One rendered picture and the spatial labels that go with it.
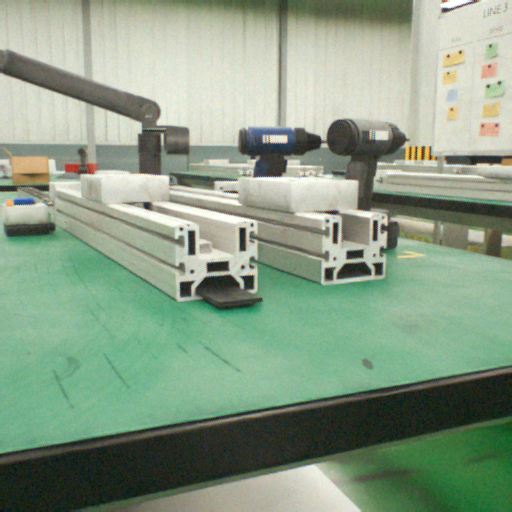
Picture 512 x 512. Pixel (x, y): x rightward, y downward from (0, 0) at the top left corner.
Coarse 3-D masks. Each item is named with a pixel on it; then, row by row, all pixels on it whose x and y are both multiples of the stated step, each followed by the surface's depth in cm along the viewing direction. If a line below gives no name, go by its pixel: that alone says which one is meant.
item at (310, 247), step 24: (192, 192) 130; (216, 192) 122; (240, 216) 95; (264, 216) 86; (288, 216) 80; (312, 216) 75; (336, 216) 73; (360, 216) 77; (384, 216) 77; (264, 240) 89; (288, 240) 80; (312, 240) 75; (336, 240) 74; (360, 240) 78; (384, 240) 77; (264, 264) 87; (288, 264) 80; (312, 264) 75; (336, 264) 74; (360, 264) 78; (384, 264) 78
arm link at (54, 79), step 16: (0, 64) 132; (16, 64) 135; (32, 64) 136; (48, 64) 138; (32, 80) 137; (48, 80) 138; (64, 80) 138; (80, 80) 139; (80, 96) 140; (96, 96) 140; (112, 96) 141; (128, 96) 141; (128, 112) 142; (160, 112) 143
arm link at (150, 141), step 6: (144, 132) 144; (150, 132) 145; (156, 132) 145; (162, 132) 145; (138, 138) 145; (144, 138) 144; (150, 138) 144; (156, 138) 145; (138, 144) 146; (144, 144) 144; (150, 144) 144; (156, 144) 145; (138, 150) 146; (144, 150) 144; (150, 150) 144; (156, 150) 145; (150, 156) 146
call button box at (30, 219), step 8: (8, 208) 115; (16, 208) 116; (24, 208) 116; (32, 208) 117; (40, 208) 118; (8, 216) 115; (16, 216) 116; (24, 216) 117; (32, 216) 117; (40, 216) 118; (8, 224) 115; (16, 224) 116; (24, 224) 117; (32, 224) 118; (40, 224) 118; (48, 224) 122; (8, 232) 116; (16, 232) 116; (24, 232) 117; (32, 232) 118; (40, 232) 118; (48, 232) 119
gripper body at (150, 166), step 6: (138, 156) 146; (144, 156) 145; (156, 156) 145; (144, 162) 145; (150, 162) 145; (156, 162) 146; (144, 168) 145; (150, 168) 145; (156, 168) 146; (150, 174) 145; (156, 174) 146
